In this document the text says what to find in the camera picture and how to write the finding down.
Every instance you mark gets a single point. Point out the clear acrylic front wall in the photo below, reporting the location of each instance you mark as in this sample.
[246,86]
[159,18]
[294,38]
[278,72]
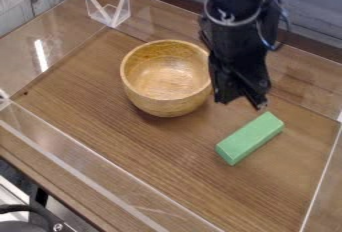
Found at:
[115,200]

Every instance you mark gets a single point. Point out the brown wooden bowl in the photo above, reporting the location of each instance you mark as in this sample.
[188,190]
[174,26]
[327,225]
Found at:
[164,76]

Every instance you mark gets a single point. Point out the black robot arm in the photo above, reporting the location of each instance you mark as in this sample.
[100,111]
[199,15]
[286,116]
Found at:
[242,9]

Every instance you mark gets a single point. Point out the black metal table bracket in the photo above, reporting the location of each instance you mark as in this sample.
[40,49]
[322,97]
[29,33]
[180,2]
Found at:
[41,216]

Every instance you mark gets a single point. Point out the green rectangular block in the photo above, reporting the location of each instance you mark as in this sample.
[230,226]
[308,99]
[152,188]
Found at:
[236,146]

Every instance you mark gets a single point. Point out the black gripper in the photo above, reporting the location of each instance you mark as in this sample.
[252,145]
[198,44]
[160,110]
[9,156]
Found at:
[238,42]

